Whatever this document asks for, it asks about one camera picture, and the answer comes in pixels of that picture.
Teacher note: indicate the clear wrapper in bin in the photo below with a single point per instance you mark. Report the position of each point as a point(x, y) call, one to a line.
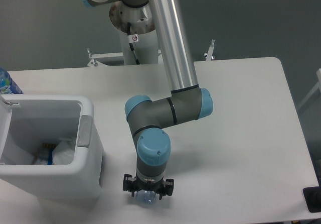
point(41, 157)

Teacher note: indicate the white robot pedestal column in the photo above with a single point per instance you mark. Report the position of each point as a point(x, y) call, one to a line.
point(138, 37)

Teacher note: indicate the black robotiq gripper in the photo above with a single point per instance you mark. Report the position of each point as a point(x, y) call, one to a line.
point(134, 184)

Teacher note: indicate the white paper napkin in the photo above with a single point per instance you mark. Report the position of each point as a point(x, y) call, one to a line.
point(63, 154)

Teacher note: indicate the white frame right edge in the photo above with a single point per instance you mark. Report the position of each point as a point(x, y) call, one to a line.
point(311, 96)

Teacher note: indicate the clear plastic bottle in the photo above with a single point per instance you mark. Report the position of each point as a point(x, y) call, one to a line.
point(145, 197)

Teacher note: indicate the white open trash can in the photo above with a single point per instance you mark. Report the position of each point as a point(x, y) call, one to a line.
point(28, 121)

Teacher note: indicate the blue yellow snack wrapper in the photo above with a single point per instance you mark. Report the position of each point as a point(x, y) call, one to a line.
point(51, 148)

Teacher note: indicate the blue labelled drink bottle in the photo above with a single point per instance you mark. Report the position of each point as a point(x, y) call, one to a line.
point(8, 86)

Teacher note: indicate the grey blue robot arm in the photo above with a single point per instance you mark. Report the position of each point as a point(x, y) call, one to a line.
point(147, 119)

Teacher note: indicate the black device at table edge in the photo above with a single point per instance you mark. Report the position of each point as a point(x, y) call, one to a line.
point(312, 198)

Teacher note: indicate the right white base bracket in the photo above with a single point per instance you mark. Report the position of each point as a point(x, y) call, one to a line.
point(209, 55)

